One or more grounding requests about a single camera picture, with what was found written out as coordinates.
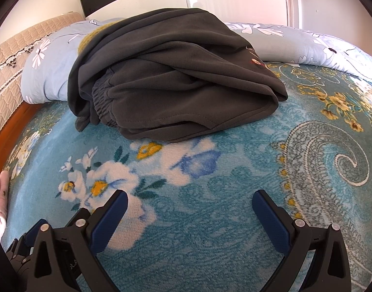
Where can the folded pink garment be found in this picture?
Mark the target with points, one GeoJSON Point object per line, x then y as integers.
{"type": "Point", "coordinates": [1, 200]}

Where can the dark grey pants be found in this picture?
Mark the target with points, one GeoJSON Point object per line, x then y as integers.
{"type": "Point", "coordinates": [173, 82]}

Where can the olive yellow plush cloth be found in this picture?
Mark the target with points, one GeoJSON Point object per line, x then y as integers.
{"type": "Point", "coordinates": [88, 38]}

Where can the teal floral plush blanket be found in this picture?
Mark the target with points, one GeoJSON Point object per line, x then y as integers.
{"type": "Point", "coordinates": [204, 219]}

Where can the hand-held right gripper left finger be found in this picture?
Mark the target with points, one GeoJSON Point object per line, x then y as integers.
{"type": "Point", "coordinates": [109, 222]}

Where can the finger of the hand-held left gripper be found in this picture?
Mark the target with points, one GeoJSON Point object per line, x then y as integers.
{"type": "Point", "coordinates": [18, 258]}

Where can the wooden bed frame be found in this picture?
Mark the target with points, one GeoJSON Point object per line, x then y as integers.
{"type": "Point", "coordinates": [18, 124]}

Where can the light blue floral duvet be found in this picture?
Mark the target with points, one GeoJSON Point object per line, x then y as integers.
{"type": "Point", "coordinates": [48, 76]}

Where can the beige quilted headboard cover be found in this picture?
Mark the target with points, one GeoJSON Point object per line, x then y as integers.
{"type": "Point", "coordinates": [9, 97]}

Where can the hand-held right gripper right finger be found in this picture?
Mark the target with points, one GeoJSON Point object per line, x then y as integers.
{"type": "Point", "coordinates": [271, 219]}

